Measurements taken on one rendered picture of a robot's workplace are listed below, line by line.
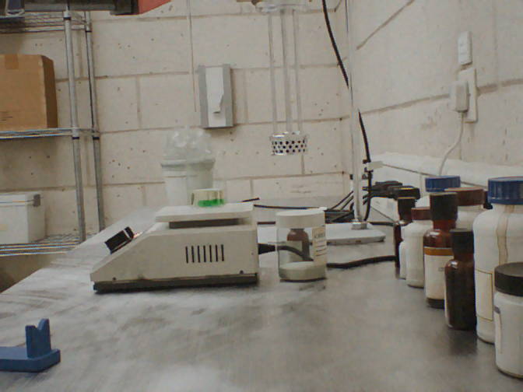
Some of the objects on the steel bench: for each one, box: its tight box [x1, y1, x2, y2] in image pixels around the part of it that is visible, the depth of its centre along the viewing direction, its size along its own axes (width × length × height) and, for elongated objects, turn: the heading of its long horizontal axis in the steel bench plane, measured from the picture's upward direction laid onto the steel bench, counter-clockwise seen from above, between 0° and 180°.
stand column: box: [345, 0, 368, 230], centre depth 132 cm, size 3×3×70 cm
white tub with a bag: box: [160, 125, 216, 207], centre depth 205 cm, size 14×14×21 cm
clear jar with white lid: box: [276, 210, 328, 282], centre depth 97 cm, size 6×6×8 cm
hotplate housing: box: [90, 216, 276, 291], centre depth 101 cm, size 22×13×8 cm
